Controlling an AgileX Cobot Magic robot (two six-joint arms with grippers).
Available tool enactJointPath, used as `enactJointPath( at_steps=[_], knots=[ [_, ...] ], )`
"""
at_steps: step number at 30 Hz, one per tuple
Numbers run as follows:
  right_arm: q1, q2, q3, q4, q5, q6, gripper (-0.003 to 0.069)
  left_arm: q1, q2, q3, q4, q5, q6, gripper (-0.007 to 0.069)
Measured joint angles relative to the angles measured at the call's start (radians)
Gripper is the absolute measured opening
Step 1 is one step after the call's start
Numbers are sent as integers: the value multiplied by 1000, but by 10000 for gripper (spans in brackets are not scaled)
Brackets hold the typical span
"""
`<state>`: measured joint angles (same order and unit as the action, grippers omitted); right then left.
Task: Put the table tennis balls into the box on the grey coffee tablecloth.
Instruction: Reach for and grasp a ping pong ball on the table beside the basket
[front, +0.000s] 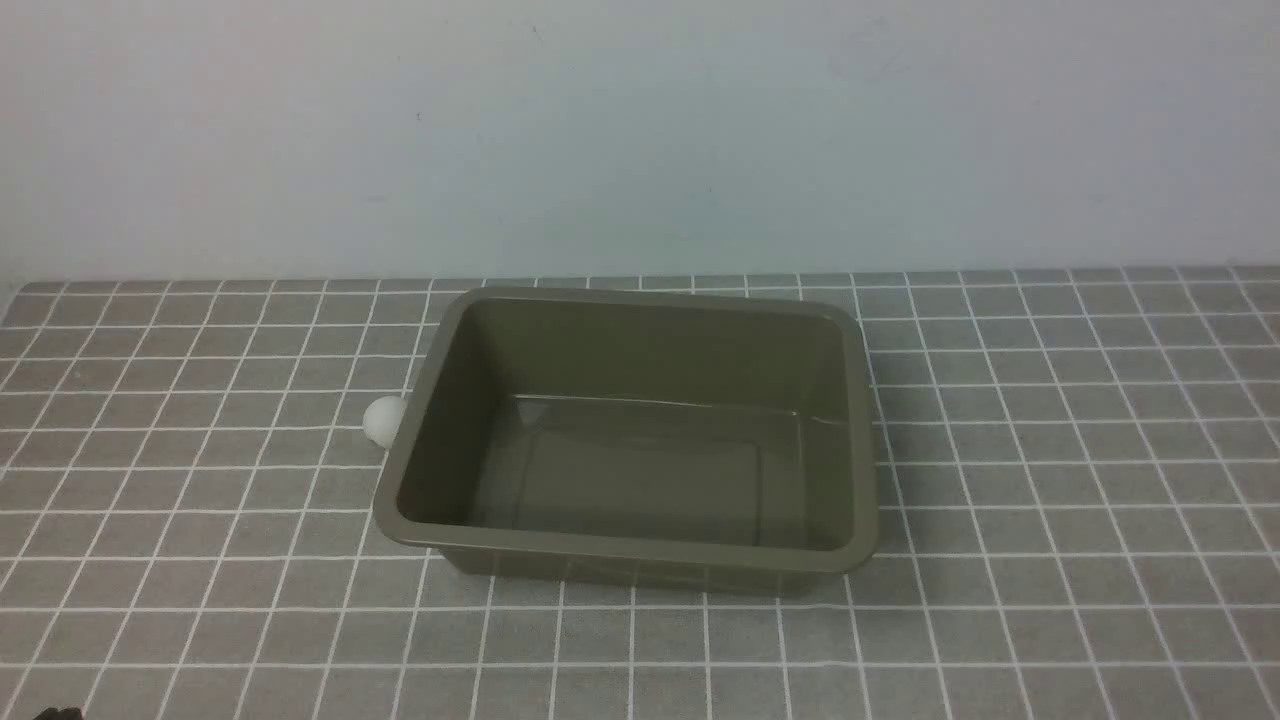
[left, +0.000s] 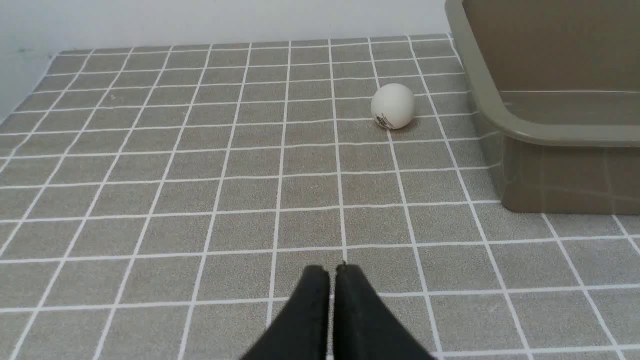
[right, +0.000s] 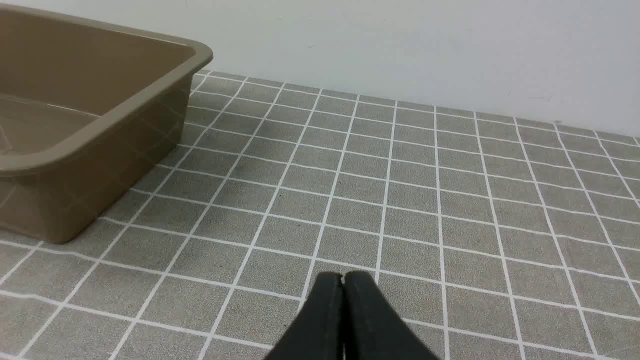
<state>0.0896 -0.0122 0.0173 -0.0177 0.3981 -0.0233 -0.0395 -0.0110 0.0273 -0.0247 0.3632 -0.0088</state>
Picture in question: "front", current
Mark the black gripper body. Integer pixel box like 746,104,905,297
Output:
35,707,84,720

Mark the white table-tennis ball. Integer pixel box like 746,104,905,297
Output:
362,396,407,450

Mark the olive green plastic bin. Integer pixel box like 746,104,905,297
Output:
371,287,881,596

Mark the grey checked tablecloth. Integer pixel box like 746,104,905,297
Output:
1,266,1279,719

